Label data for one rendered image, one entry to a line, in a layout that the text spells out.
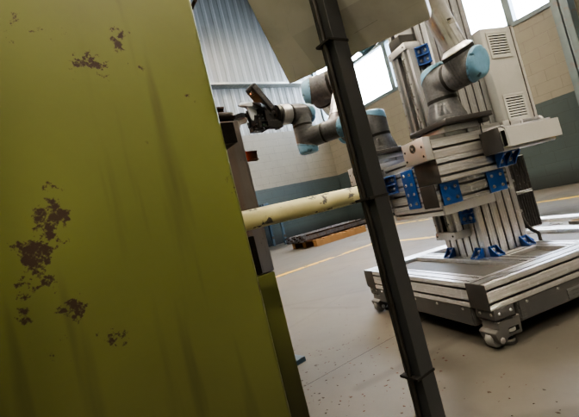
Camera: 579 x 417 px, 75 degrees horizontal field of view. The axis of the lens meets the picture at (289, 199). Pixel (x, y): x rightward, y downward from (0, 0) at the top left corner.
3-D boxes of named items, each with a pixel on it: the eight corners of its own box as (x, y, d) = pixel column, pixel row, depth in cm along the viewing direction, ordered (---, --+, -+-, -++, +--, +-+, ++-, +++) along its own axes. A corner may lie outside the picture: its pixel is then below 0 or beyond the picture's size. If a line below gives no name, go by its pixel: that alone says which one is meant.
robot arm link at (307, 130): (323, 146, 136) (315, 117, 137) (295, 155, 141) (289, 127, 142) (330, 147, 143) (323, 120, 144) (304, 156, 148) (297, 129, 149)
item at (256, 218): (370, 201, 108) (364, 183, 108) (383, 197, 104) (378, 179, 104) (231, 236, 83) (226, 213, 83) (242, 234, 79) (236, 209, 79)
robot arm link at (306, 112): (320, 121, 144) (314, 99, 144) (296, 122, 137) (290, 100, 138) (308, 127, 150) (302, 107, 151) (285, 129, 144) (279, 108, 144)
